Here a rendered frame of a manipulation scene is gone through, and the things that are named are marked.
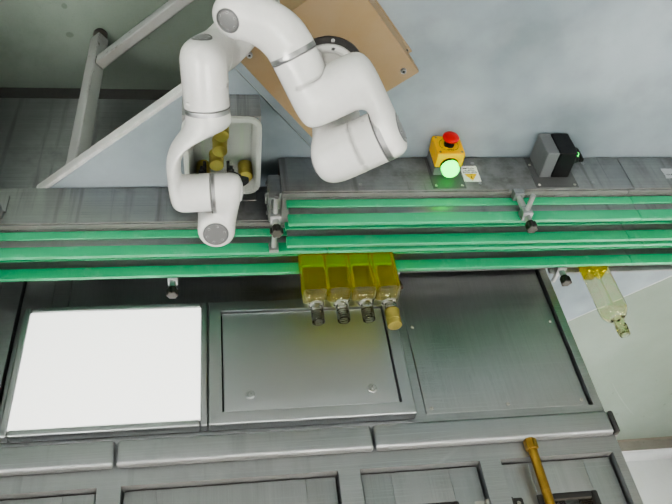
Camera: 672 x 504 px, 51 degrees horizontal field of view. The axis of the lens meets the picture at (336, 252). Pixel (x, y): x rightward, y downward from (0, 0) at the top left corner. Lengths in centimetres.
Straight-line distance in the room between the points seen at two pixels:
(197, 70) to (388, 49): 42
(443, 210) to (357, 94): 57
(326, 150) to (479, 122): 62
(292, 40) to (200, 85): 19
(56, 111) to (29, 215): 71
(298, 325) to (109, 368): 45
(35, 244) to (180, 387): 47
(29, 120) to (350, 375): 132
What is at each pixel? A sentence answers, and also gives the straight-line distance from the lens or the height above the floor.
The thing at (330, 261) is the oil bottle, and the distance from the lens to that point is 170.
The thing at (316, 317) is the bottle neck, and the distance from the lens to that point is 161.
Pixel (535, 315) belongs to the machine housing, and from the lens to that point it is 197.
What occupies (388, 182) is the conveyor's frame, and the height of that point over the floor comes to 85.
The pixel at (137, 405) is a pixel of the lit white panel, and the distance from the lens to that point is 165.
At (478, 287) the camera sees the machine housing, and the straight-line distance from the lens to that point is 198.
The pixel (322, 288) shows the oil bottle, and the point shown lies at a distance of 164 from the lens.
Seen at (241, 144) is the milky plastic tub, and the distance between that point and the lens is 171.
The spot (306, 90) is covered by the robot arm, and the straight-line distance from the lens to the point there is 124.
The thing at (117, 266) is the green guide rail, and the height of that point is 93.
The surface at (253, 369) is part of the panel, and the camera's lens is 169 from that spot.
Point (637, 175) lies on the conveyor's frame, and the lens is 200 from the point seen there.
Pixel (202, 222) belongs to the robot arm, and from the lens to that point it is 143.
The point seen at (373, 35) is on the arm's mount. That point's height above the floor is 84.
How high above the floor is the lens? 209
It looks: 41 degrees down
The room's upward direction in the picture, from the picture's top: 171 degrees clockwise
